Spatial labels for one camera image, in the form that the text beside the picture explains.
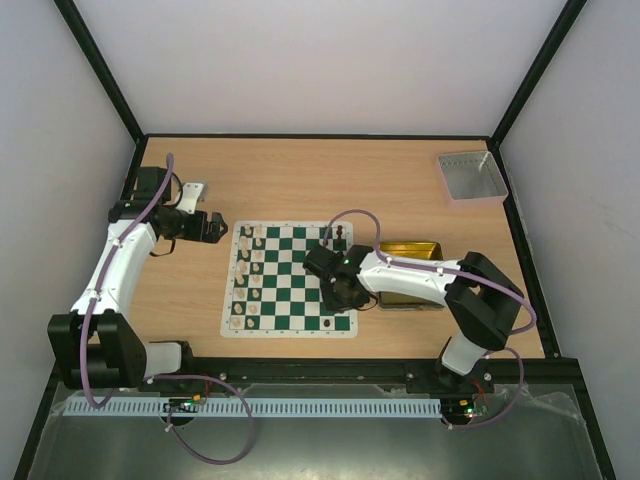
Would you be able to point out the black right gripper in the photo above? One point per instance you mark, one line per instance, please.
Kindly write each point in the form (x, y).
(314, 261)

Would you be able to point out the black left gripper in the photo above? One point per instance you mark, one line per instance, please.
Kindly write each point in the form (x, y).
(212, 235)

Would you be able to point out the gold square tin box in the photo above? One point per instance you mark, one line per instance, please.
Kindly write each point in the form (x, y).
(426, 250)

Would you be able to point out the green white chess board mat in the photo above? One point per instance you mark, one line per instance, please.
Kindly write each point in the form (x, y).
(268, 292)

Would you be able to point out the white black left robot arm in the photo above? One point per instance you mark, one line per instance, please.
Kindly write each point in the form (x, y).
(94, 344)

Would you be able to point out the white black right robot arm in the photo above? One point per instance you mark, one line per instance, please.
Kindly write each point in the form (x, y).
(482, 300)

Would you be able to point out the silver pink tin lid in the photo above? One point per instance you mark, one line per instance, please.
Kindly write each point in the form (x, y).
(470, 180)

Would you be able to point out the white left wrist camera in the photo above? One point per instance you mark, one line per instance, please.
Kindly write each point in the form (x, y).
(192, 194)

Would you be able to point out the black aluminium front rail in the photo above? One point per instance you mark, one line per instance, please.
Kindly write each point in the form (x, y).
(422, 376)

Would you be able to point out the light blue slotted cable duct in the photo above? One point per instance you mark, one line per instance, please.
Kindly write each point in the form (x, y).
(260, 408)

